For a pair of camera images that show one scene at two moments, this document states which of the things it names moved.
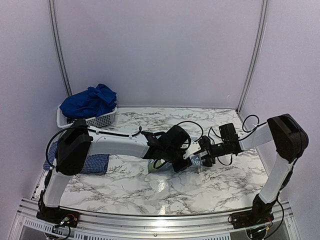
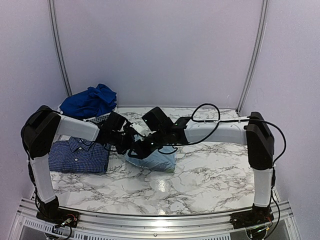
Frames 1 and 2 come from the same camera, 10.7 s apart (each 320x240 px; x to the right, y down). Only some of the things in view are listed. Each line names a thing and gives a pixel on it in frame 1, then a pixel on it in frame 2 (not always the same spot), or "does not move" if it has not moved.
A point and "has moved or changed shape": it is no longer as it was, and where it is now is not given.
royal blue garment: (92, 102) does not move
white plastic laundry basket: (103, 119) does not move
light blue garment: (196, 159) has moved or changed shape
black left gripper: (179, 167) → (131, 139)
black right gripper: (209, 159) → (142, 152)
